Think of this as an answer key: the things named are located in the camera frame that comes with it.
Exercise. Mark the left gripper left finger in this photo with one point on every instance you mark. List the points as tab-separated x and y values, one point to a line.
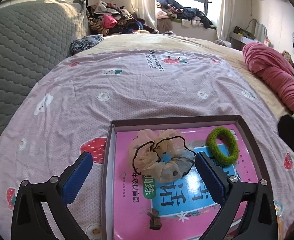
29	220

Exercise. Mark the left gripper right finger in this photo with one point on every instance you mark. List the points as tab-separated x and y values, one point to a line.
259	219

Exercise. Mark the pink rolled blanket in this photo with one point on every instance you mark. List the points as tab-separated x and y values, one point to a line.
271	66

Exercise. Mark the dark shallow box tray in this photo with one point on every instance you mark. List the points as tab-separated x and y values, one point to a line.
225	139

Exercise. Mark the beige organza scrunchie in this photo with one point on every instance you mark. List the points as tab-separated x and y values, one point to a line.
164	155

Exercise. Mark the small bedside desk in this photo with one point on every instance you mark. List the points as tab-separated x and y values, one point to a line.
241	37

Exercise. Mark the pink strawberry print bedsheet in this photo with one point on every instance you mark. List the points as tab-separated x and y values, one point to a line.
75	103

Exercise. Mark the right cream curtain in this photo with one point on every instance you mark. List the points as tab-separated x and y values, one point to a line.
226	12

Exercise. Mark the cream curtain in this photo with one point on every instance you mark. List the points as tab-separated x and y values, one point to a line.
226	12
145	9

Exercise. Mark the clothes pile on windowsill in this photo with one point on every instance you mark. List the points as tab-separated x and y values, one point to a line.
177	11

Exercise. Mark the grey quilted headboard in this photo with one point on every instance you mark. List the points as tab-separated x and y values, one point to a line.
34	37

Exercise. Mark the dark blue patterned cloth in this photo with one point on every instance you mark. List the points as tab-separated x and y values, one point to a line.
85	43

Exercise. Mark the left cream curtain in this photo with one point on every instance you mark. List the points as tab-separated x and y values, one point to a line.
145	9

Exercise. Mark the clothes pile beside bed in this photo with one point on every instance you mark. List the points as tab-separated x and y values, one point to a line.
108	19

